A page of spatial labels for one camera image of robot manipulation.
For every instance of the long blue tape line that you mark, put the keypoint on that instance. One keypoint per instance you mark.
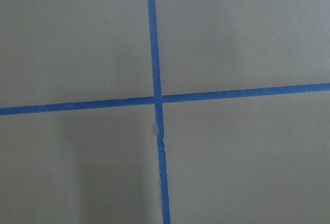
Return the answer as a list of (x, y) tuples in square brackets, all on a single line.
[(162, 162)]

